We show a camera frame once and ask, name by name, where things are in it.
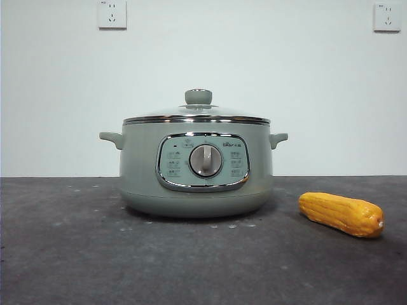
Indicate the white wall power socket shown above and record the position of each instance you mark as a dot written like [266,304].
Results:
[112,14]
[386,18]

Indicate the sage green electric cooking pot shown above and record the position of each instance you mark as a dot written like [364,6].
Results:
[140,178]

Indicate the glass lid with green knob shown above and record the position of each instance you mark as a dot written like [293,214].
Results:
[198,97]

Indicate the yellow corn cob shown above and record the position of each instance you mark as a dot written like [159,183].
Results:
[340,213]

